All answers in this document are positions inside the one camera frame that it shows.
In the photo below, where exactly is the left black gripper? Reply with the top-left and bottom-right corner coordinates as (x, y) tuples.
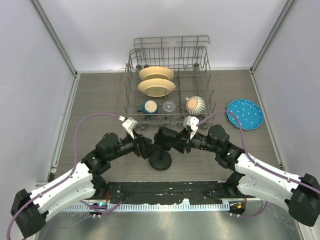
(107, 129), (161, 162)

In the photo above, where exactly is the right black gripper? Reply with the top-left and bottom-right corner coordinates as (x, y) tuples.
(167, 126), (220, 153)

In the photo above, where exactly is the black smartphone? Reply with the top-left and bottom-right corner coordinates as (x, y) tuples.
(154, 126), (178, 151)

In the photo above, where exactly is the black phone stand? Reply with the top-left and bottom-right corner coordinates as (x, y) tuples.
(148, 150), (172, 171)

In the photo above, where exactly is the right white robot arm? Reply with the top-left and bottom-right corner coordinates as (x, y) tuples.
(168, 124), (320, 227)

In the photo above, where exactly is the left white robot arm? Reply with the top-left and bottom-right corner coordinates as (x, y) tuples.
(10, 133), (160, 238)

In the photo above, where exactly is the blue mug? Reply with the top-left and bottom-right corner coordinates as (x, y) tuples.
(137, 100), (158, 115)

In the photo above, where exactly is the clear glass cup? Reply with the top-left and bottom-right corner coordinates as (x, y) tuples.
(161, 101), (176, 114)

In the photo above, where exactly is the striped ceramic bowl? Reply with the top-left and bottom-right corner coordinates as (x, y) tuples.
(185, 96), (206, 116)

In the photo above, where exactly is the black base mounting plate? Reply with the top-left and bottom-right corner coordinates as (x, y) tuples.
(88, 181), (245, 205)

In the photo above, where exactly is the front beige plate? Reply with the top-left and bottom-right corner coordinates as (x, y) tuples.
(137, 78), (176, 98)

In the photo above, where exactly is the beige plate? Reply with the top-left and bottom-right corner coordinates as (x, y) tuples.
(137, 78), (176, 98)
(139, 66), (175, 81)

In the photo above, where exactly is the rear beige plate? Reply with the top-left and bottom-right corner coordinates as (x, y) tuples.
(139, 66), (175, 81)

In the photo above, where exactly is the blue dotted plate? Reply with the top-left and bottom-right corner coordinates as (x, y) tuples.
(226, 99), (264, 131)

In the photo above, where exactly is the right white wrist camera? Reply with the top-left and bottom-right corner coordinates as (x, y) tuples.
(183, 115), (199, 140)

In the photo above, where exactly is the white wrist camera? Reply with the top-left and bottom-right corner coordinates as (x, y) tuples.
(183, 115), (199, 140)
(118, 116), (138, 139)

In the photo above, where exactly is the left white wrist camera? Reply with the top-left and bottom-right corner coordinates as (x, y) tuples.
(118, 116), (138, 139)

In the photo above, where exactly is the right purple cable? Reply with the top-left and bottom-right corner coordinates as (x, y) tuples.
(197, 110), (320, 218)

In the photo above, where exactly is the purple cable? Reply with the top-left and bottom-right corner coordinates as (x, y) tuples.
(197, 110), (320, 218)
(6, 112), (123, 240)

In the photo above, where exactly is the grey wire dish rack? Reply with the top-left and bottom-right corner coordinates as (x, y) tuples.
(122, 35), (217, 130)

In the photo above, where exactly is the perforated cable tray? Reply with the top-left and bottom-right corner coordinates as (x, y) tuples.
(42, 202), (230, 212)

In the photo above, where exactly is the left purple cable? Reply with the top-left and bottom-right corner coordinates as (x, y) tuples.
(6, 112), (123, 240)

